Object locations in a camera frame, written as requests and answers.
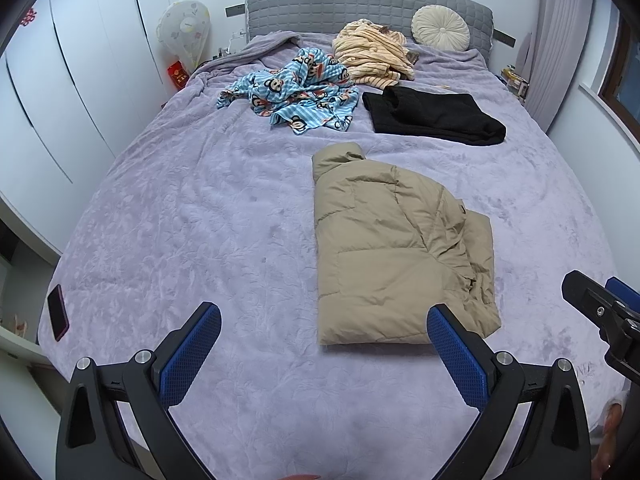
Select items on nightstand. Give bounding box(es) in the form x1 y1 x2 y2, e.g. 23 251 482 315
500 65 529 104

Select blue monkey print pajamas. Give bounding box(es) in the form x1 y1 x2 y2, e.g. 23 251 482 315
216 48 359 136

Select person's right hand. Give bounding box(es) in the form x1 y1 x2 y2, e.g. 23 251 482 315
591 403 623 480

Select white wardrobe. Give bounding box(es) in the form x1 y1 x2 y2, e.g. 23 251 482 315
1 0 174 255

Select lavender curtain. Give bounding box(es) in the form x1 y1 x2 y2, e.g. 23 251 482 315
516 0 593 131

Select red box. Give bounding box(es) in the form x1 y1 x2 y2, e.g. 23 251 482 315
167 61 190 90

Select beige puffer coat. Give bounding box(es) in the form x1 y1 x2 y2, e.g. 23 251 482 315
312 143 501 346

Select round cream cushion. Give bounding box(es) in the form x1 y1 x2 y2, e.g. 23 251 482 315
411 4 471 52

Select yellow striped garment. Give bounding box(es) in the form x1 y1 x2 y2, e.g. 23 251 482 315
332 18 416 90

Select lavender bed blanket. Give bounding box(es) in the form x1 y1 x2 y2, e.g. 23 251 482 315
38 33 624 479

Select grey padded headboard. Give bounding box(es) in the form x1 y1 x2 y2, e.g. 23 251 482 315
226 0 515 58

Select dark smartphone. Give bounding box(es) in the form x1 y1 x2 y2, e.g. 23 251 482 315
47 284 70 341

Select white electric fan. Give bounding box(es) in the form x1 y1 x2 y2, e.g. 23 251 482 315
156 0 210 74

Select dark framed window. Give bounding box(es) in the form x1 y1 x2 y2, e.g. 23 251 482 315
599 18 640 140

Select black folded garment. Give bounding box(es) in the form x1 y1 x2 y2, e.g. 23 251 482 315
362 87 506 146

